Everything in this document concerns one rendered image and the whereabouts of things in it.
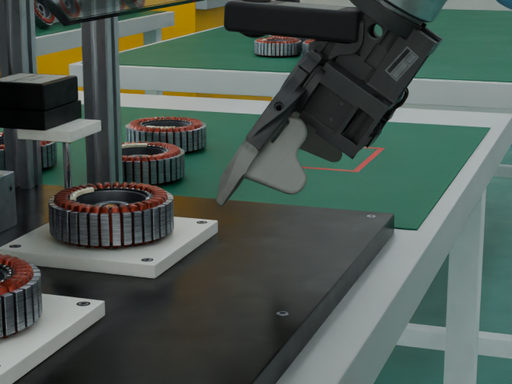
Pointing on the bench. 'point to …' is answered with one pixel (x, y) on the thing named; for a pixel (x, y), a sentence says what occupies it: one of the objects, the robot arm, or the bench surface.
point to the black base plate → (211, 295)
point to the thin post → (67, 165)
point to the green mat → (205, 187)
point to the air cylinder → (8, 200)
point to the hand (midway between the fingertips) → (241, 181)
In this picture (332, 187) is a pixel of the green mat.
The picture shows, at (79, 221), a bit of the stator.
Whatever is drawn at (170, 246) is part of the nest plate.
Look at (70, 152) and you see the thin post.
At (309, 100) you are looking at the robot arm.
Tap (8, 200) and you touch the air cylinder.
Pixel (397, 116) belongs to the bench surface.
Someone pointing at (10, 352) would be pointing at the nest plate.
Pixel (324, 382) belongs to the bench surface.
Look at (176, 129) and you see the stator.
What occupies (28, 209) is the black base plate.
